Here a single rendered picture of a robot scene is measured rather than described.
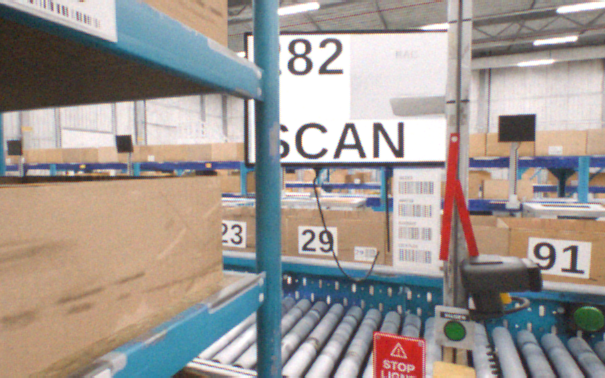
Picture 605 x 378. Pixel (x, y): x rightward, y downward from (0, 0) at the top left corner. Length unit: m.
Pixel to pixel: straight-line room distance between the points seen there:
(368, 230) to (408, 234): 0.64
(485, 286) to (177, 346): 0.54
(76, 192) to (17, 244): 0.04
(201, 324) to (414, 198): 0.53
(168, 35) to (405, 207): 0.58
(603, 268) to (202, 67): 1.32
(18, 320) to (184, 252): 0.13
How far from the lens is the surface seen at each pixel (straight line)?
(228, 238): 1.62
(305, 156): 0.80
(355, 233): 1.39
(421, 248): 0.75
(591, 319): 1.39
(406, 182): 0.74
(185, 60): 0.27
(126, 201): 0.27
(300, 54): 0.86
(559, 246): 1.40
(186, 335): 0.28
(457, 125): 0.75
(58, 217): 0.24
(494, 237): 1.37
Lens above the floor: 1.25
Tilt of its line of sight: 3 degrees down
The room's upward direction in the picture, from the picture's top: straight up
